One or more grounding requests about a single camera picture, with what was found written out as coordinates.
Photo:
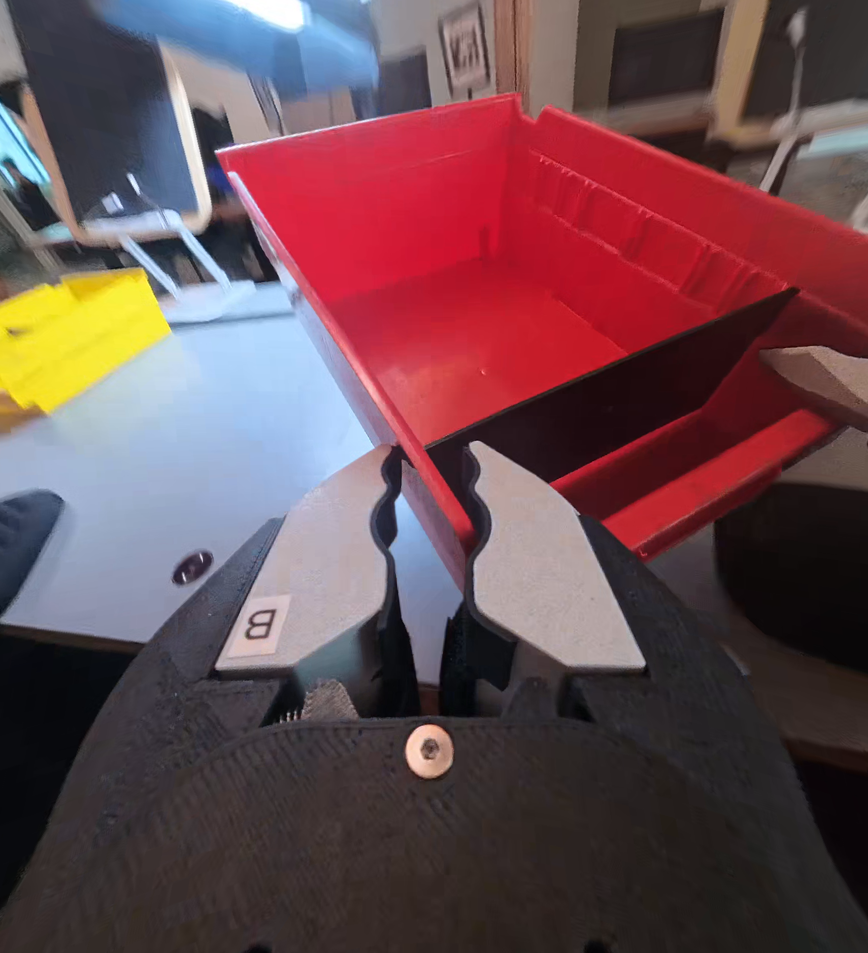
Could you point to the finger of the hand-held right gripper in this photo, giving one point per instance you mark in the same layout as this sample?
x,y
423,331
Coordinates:
x,y
850,387

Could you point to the black framed wall sign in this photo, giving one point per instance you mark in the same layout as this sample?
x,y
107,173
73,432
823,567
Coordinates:
x,y
466,48

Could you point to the yellow plastic bin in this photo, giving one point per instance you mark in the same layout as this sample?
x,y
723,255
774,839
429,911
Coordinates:
x,y
69,342

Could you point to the metal table grommet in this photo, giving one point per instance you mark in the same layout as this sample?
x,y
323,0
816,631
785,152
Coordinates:
x,y
192,567

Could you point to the black bin divider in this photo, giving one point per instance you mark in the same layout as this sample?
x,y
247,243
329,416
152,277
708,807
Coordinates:
x,y
627,402

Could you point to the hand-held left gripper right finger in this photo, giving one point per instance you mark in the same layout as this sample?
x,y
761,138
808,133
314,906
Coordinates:
x,y
545,581

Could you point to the black cream-edged panel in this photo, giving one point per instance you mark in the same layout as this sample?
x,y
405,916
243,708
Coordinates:
x,y
850,59
106,112

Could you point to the white desk stand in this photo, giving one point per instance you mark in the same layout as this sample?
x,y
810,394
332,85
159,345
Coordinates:
x,y
210,301
795,74

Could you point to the red plastic bin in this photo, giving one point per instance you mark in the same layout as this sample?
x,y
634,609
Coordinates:
x,y
463,350

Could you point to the black ribbed pad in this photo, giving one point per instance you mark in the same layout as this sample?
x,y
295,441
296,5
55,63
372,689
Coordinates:
x,y
2,536

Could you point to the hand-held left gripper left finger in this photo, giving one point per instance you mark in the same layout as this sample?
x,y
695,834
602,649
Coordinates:
x,y
314,573

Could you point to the black round mat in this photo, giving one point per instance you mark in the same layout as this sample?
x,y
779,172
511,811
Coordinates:
x,y
813,581

